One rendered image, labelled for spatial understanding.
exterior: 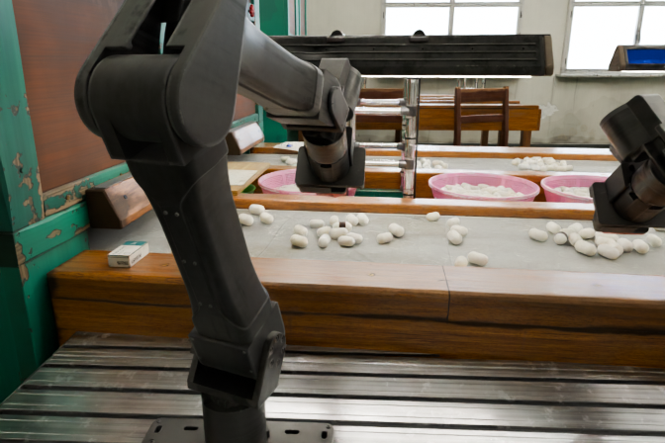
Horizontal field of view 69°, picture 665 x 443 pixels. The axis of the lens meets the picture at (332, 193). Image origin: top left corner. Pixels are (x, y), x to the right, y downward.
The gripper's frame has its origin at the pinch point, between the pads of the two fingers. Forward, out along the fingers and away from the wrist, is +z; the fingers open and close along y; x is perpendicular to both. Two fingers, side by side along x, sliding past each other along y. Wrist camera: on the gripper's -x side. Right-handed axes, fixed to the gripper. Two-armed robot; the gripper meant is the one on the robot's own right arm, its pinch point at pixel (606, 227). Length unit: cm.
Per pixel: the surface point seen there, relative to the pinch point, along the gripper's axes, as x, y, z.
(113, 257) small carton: 10, 74, -7
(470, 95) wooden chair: -174, -22, 202
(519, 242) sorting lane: -2.1, 9.2, 14.3
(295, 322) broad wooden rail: 17.9, 46.4, -4.2
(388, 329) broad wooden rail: 18.1, 33.2, -4.0
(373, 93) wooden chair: -172, 44, 198
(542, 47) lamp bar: -31.2, 7.6, -5.2
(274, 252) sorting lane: 4, 53, 7
